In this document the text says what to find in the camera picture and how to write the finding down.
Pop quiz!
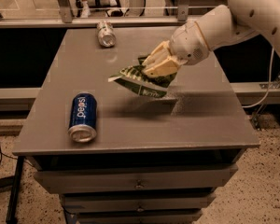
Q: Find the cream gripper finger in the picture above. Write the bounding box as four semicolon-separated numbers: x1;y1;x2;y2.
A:
143;58;179;78
142;49;163;66

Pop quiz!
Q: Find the green jalapeno chip bag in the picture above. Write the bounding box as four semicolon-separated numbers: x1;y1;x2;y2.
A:
108;56;176;98

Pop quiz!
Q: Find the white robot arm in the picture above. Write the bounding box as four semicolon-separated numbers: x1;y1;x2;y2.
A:
143;0;280;78

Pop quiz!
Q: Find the silver green soda can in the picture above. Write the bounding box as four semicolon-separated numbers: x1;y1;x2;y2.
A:
97;21;116;48

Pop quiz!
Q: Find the blue pepsi can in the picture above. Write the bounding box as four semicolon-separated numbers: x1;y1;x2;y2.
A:
68;92;97;143

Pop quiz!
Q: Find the grey metal railing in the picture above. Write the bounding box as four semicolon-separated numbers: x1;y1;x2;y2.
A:
0;0;197;29

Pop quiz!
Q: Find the person left leg white shoe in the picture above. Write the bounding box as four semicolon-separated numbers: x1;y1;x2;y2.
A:
80;0;91;18

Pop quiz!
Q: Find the grey drawer cabinet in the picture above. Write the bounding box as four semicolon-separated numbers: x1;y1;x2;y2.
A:
12;26;261;224

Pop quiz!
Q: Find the middle grey drawer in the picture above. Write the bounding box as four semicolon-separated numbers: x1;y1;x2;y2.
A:
61;191;215;213

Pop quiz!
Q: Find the grey drawer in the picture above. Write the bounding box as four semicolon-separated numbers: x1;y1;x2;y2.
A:
77;209;202;224
61;191;215;213
35;164;238;194

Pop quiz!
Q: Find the top grey drawer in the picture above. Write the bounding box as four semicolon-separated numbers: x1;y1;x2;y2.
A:
35;164;238;194

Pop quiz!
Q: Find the bottom grey drawer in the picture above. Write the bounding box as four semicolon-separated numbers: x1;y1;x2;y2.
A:
77;209;202;224

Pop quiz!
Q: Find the black metal stand leg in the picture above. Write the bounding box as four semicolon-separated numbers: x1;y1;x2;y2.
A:
6;156;24;224

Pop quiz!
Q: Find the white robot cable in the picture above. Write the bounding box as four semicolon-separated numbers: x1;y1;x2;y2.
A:
242;47;276;109

